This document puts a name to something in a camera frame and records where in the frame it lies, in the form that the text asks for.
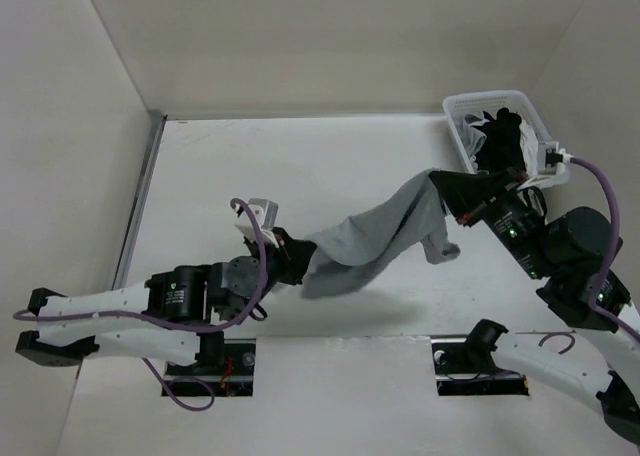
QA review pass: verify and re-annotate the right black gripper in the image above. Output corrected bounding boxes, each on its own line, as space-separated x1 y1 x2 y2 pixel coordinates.
429 163 555 277

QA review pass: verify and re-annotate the grey tank top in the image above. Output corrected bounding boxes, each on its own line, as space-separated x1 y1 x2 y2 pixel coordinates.
302 170 460 300

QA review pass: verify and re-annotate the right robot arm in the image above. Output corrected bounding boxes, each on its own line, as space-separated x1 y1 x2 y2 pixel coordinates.
429 169 639 444

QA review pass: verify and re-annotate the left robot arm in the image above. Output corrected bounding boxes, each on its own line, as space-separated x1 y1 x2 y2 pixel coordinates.
14 228 317 375

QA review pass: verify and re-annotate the black tank top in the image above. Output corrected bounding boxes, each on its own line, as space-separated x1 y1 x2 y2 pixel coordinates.
475 108 526 173

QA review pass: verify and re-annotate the white tank top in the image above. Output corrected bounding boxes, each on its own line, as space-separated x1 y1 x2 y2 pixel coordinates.
519 120 544 179

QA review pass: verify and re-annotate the light grey garment in basket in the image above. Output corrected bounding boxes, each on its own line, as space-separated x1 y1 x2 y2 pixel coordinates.
461 112 489 165

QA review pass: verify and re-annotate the white plastic basket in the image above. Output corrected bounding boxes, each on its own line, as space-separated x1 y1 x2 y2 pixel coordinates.
442 90 570 189

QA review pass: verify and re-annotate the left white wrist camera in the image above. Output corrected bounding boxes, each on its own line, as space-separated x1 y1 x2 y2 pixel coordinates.
230 198 279 245

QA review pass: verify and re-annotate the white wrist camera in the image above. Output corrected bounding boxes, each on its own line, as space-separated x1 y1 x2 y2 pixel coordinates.
521 141 570 189
230 198 279 245

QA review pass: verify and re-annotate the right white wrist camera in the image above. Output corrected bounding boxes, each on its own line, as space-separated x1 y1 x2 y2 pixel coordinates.
521 141 570 189

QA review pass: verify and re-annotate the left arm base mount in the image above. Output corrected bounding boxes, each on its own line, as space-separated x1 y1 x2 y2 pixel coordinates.
163 339 257 398

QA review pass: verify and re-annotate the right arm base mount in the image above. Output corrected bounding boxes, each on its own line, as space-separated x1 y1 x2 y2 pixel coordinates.
431 337 529 397

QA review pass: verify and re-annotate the metal table edge rail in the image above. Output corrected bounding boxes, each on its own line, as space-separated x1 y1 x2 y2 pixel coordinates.
107 110 167 292

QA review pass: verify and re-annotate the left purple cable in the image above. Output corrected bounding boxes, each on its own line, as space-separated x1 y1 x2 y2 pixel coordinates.
12 197 268 412

